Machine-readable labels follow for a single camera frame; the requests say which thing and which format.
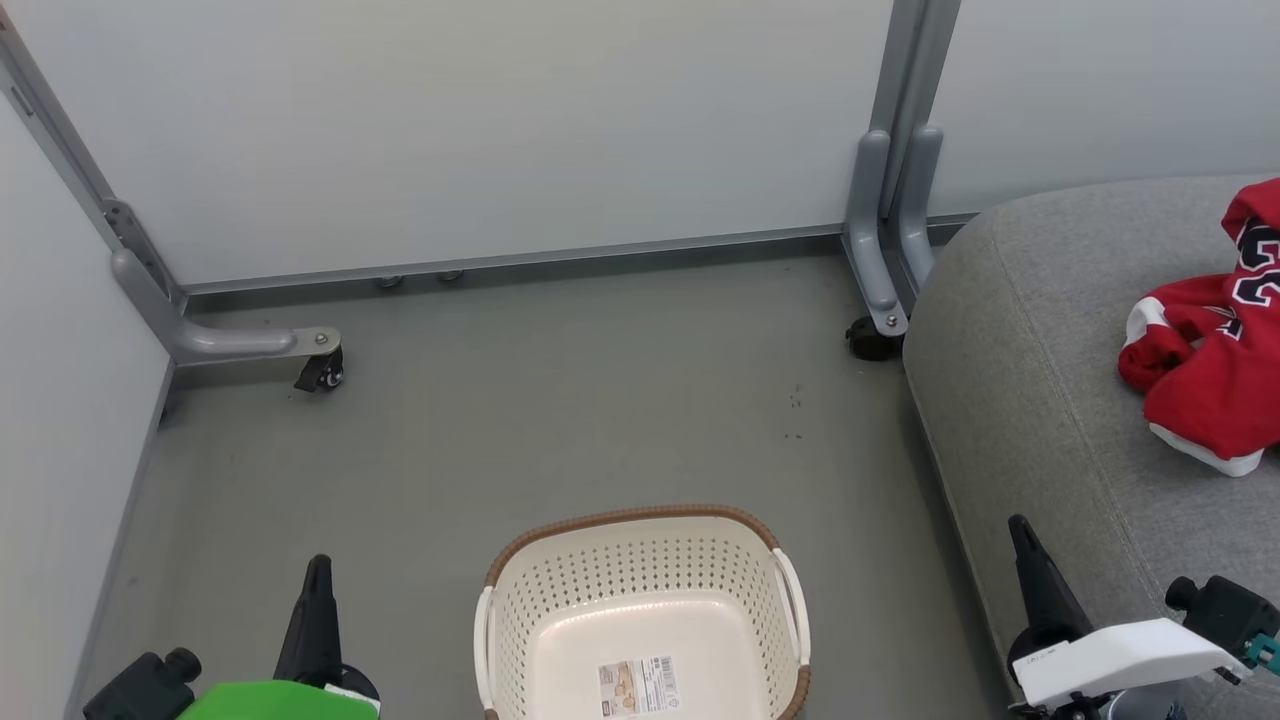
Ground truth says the cream laundry basket brown rim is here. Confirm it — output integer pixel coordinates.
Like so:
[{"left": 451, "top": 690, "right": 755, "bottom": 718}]
[{"left": 472, "top": 504, "right": 812, "bottom": 720}]

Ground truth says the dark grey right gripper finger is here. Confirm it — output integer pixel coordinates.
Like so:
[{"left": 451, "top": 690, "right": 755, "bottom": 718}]
[{"left": 1007, "top": 513, "right": 1097, "bottom": 642}]

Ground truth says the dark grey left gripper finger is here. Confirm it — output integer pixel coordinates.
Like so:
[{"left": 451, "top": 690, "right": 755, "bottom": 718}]
[{"left": 274, "top": 553, "right": 344, "bottom": 690}]

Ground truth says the red white basketball jersey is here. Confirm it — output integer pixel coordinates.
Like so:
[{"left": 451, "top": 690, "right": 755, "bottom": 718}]
[{"left": 1117, "top": 178, "right": 1280, "bottom": 479}]

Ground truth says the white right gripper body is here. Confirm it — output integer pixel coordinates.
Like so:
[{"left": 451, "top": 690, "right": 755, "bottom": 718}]
[{"left": 1005, "top": 618, "right": 1252, "bottom": 720}]

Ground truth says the grey metal floor rail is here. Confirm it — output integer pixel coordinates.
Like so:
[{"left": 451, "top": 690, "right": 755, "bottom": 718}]
[{"left": 180, "top": 212, "right": 979, "bottom": 297}]

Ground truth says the grey fabric sofa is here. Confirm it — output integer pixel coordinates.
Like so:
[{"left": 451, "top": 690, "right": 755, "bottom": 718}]
[{"left": 902, "top": 175, "right": 1280, "bottom": 720}]

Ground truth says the black caster wheel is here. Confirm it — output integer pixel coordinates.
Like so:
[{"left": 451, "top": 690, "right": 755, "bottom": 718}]
[
  {"left": 845, "top": 315, "right": 907, "bottom": 362},
  {"left": 293, "top": 350, "right": 347, "bottom": 394}
]

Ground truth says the printed paper basket label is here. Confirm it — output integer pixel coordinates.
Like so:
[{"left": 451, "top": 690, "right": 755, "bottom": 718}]
[{"left": 597, "top": 654, "right": 682, "bottom": 720}]

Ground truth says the grey metal partition post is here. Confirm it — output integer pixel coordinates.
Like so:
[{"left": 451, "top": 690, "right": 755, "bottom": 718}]
[
  {"left": 868, "top": 0, "right": 963, "bottom": 219},
  {"left": 0, "top": 10, "right": 188, "bottom": 303}
]

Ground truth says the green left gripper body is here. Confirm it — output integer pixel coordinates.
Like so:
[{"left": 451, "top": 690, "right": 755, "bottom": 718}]
[{"left": 175, "top": 665, "right": 383, "bottom": 720}]

